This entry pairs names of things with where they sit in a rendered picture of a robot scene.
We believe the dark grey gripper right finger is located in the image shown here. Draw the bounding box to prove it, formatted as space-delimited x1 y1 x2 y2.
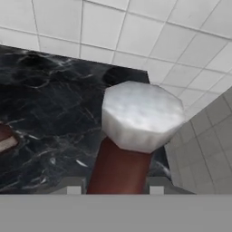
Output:
146 176 194 195

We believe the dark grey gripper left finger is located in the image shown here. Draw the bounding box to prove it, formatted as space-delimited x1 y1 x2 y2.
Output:
38 176 87 195

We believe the red ketchup bottle white cap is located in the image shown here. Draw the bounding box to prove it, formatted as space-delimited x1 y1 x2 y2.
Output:
0 121 21 154
86 80 187 195

